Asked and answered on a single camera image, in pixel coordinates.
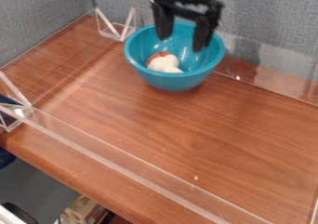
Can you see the clear acrylic back barrier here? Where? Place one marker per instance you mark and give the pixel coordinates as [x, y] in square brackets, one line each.
[272, 67]

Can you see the blue bowl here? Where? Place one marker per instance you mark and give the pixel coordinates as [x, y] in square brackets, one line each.
[197, 65]

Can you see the clear acrylic corner bracket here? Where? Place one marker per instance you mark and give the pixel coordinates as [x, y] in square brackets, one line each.
[114, 30]

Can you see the wooden block under table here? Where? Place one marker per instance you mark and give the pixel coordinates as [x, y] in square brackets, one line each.
[85, 211]

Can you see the white plush mushroom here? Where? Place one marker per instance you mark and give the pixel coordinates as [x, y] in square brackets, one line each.
[164, 62]

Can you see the clear acrylic left bracket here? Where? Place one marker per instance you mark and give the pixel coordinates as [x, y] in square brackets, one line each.
[15, 106]

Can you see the black and white object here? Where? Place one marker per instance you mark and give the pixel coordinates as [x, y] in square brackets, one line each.
[14, 215]

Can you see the clear acrylic front barrier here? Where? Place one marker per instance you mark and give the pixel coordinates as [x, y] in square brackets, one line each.
[138, 190]

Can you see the clear acrylic barrier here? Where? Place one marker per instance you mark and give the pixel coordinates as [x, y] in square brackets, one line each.
[272, 67]
[138, 190]

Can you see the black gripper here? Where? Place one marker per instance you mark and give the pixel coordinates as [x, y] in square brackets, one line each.
[204, 11]

